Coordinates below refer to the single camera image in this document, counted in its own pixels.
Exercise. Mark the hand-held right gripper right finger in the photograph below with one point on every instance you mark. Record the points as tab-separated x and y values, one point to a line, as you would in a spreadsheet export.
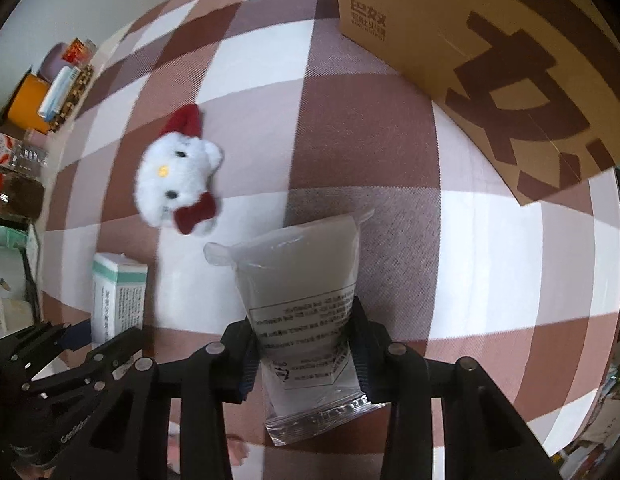
362	375

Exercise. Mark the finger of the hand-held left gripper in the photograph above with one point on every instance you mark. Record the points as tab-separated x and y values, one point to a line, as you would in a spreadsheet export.
95	365
30	347

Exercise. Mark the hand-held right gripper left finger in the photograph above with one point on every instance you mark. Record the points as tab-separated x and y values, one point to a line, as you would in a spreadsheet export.
249	375

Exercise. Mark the green white medicine box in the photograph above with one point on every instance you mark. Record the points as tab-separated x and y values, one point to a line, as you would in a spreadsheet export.
117	290

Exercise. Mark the white plastic pouch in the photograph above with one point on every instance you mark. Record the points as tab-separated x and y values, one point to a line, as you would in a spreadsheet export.
300	280

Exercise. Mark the brown cardboard box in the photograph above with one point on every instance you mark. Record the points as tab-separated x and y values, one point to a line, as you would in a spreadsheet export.
489	35

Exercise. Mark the clear plastic container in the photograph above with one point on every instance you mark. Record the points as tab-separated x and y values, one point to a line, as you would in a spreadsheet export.
32	155

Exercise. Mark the jar with brown contents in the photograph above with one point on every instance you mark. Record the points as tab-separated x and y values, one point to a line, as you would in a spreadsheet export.
20	200

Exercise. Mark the red white carton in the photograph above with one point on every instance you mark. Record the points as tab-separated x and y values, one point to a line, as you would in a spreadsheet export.
2	150

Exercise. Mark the white cat plush toy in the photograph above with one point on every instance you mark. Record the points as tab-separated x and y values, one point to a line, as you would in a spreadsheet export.
175	175

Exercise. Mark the orange box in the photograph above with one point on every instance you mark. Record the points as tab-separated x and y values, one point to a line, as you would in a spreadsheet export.
22	102

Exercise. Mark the blue white plastic pack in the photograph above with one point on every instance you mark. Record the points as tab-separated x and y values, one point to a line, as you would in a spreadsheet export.
57	92

